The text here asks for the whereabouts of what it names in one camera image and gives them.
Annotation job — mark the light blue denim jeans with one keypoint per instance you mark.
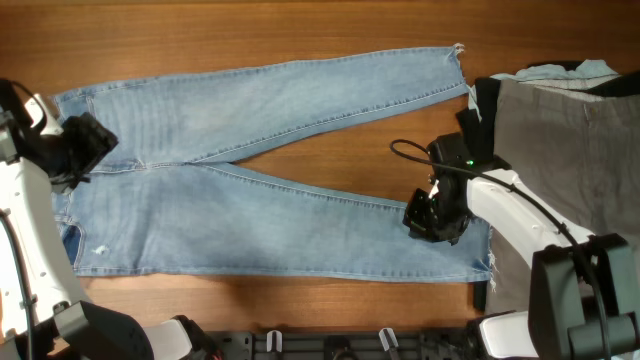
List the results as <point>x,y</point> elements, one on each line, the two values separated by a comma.
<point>173,198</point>

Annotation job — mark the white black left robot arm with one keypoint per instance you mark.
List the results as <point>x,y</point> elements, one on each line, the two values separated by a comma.
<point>46,314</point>

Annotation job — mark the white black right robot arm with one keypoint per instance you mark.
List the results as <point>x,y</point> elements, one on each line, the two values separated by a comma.
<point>584,290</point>

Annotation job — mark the grey trousers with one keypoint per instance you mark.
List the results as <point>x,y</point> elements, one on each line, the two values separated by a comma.
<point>580,157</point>

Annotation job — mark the light blue shirt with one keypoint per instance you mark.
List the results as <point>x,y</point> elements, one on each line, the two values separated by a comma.
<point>572,83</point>

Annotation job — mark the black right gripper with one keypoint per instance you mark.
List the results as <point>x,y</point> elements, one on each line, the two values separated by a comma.
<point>419,227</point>

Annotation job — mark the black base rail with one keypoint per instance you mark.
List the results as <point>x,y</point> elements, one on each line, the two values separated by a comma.
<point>389,344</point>

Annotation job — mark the black garment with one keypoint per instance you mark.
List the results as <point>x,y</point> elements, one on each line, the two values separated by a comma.
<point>477,120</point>

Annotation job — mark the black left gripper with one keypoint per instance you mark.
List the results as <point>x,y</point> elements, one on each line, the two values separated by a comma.
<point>95,145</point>

